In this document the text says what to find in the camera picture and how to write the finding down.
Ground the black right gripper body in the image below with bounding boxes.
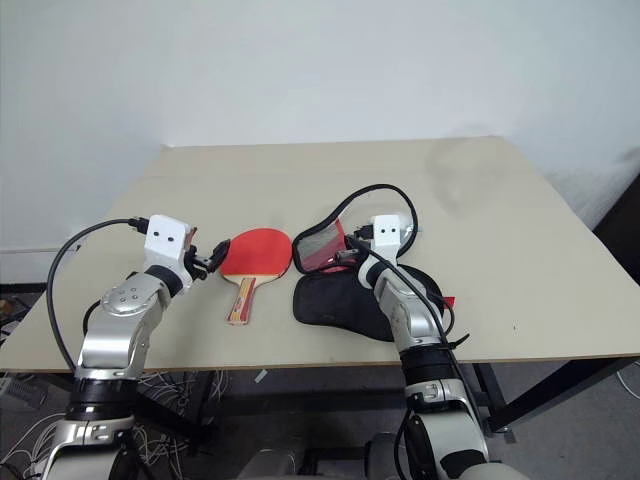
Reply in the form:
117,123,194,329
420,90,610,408
349,224,376,262

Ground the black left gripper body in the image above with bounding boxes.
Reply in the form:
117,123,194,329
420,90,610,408
182,243,212,282

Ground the red table tennis paddle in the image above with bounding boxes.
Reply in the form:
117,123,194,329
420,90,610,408
219,227,294,328

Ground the black red paddle case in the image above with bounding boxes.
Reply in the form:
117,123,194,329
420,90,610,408
290,215,459,344

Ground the light grey rounded shape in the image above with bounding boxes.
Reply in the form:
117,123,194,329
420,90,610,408
238,446,312,480

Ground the black cabinet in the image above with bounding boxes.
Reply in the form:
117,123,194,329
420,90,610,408
591,172,640,290

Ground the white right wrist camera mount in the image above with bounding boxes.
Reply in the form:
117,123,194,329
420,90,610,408
369,213,417,267

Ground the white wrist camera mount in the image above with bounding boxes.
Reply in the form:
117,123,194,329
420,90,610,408
142,214,198,296
369,213,417,267

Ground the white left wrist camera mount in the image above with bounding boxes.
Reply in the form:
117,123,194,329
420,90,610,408
142,214,198,296

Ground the white floor cable bundle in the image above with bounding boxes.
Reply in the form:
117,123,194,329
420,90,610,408
0,368,236,476

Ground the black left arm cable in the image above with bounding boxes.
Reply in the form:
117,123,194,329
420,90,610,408
45,215,149,374

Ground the white wall cable duct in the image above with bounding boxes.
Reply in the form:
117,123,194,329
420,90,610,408
0,246,67,257

